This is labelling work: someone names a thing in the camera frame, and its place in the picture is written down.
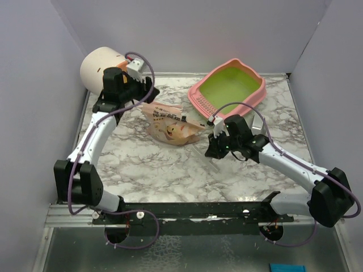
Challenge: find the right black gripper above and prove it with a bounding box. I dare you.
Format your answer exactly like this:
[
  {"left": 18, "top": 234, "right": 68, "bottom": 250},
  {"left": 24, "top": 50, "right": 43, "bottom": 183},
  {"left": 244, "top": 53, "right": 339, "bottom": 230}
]
[{"left": 206, "top": 129, "right": 241, "bottom": 160}]

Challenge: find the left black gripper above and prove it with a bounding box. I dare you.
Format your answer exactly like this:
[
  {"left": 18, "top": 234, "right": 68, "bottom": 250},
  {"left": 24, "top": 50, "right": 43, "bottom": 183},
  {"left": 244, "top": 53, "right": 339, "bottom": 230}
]
[{"left": 119, "top": 72, "right": 159, "bottom": 104}]

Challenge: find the beige cat litter bag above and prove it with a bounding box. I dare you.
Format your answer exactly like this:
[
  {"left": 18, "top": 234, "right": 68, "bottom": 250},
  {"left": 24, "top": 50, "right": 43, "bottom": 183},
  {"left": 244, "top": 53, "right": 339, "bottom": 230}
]
[{"left": 141, "top": 102, "right": 205, "bottom": 146}]

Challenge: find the grey metal scoop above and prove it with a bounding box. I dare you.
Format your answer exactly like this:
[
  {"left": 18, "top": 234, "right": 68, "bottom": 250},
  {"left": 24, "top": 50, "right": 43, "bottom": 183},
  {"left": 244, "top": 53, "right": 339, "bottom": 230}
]
[{"left": 251, "top": 115, "right": 265, "bottom": 135}]

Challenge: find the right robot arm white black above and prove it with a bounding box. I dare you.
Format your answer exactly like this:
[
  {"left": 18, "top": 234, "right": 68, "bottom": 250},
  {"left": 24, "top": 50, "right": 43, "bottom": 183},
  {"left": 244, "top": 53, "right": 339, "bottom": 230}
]
[{"left": 205, "top": 115, "right": 354, "bottom": 227}]

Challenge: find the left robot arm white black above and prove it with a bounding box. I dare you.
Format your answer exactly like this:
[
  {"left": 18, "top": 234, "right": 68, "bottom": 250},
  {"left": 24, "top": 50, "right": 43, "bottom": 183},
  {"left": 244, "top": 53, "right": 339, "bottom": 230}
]
[{"left": 53, "top": 67, "right": 160, "bottom": 224}]

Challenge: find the pink green litter box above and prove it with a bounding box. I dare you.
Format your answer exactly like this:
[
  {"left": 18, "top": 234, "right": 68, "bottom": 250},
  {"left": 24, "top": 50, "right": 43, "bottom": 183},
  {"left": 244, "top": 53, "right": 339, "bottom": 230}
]
[{"left": 187, "top": 58, "right": 267, "bottom": 118}]

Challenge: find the cream orange cylinder container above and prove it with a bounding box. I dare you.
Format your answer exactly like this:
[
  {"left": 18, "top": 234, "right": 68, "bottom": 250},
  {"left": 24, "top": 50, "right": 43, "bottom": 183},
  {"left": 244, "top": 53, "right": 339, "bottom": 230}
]
[{"left": 80, "top": 46, "right": 128, "bottom": 96}]

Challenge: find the blue object at bottom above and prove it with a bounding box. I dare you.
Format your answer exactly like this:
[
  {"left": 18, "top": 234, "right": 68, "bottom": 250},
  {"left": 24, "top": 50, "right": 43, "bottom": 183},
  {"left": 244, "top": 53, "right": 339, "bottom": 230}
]
[{"left": 269, "top": 263, "right": 306, "bottom": 272}]

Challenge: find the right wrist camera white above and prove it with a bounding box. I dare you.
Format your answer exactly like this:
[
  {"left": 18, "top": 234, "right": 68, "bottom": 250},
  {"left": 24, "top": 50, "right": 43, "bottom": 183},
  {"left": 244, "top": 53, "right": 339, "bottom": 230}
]
[{"left": 207, "top": 115, "right": 224, "bottom": 138}]

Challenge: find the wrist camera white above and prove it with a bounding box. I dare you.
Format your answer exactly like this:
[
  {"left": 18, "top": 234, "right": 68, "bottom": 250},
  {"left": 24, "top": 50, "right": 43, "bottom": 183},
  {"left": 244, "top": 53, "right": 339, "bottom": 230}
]
[
  {"left": 207, "top": 115, "right": 224, "bottom": 138},
  {"left": 126, "top": 58, "right": 146, "bottom": 82}
]

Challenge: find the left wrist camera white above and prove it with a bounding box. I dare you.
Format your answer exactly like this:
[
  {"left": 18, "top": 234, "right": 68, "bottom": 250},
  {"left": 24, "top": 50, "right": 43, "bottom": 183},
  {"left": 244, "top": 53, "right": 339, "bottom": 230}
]
[{"left": 126, "top": 58, "right": 146, "bottom": 82}]

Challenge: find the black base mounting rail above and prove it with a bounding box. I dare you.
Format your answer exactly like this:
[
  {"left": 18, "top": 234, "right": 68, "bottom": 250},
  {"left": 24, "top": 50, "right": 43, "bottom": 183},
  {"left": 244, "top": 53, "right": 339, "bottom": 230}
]
[{"left": 92, "top": 192, "right": 293, "bottom": 236}]

